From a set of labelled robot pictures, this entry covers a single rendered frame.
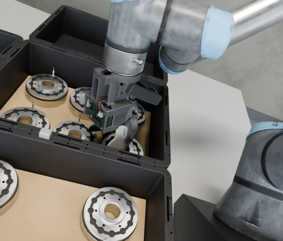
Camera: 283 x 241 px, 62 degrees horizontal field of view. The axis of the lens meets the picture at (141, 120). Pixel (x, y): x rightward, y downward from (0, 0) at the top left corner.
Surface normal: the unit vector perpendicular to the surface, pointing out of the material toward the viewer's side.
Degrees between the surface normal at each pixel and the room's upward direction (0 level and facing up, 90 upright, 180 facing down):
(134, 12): 82
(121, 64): 85
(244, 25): 64
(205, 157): 0
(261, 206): 36
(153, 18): 74
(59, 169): 90
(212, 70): 90
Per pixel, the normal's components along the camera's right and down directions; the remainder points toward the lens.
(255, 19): 0.20, 0.29
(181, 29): -0.10, 0.52
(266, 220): -0.04, -0.37
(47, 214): 0.32, -0.69
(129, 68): 0.29, 0.63
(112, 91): 0.66, 0.56
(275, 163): -1.00, -0.08
